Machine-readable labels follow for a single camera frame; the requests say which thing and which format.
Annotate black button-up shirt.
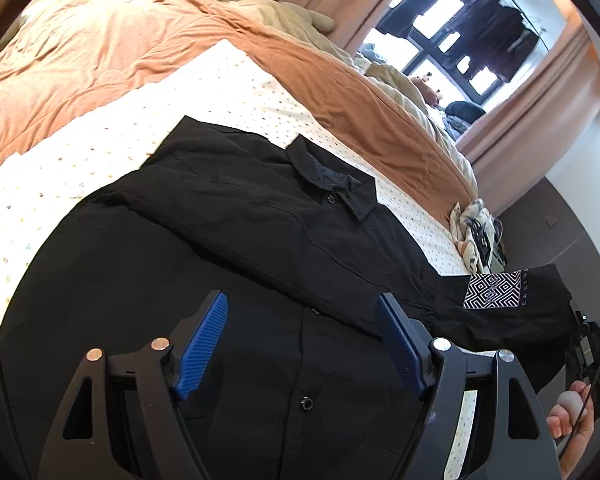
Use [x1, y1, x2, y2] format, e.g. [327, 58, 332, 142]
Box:
[0, 116, 588, 480]

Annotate white dotted bed sheet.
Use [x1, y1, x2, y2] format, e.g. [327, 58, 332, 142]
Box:
[0, 39, 496, 480]

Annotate cream comforter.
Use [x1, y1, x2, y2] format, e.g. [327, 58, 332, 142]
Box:
[220, 0, 477, 181]

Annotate window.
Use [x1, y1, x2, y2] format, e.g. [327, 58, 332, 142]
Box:
[360, 0, 551, 107]

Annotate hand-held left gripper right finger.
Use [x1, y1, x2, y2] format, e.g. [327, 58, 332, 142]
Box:
[374, 292, 561, 480]

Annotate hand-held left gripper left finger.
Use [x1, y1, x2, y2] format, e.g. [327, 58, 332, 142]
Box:
[45, 290, 230, 480]

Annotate orange blanket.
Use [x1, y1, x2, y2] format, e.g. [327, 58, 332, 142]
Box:
[0, 0, 478, 211]

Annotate floral patterned cloth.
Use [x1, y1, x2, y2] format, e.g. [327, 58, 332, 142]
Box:
[449, 199, 497, 272]

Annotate dark blue cushion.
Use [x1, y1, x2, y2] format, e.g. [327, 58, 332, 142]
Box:
[444, 100, 487, 136]

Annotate thin black cable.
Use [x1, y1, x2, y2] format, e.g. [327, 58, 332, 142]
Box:
[559, 320, 600, 457]

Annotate dark hanging clothes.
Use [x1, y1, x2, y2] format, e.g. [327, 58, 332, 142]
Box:
[380, 0, 547, 77]

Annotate person's right hand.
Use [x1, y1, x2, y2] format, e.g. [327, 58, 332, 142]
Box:
[547, 380, 599, 472]

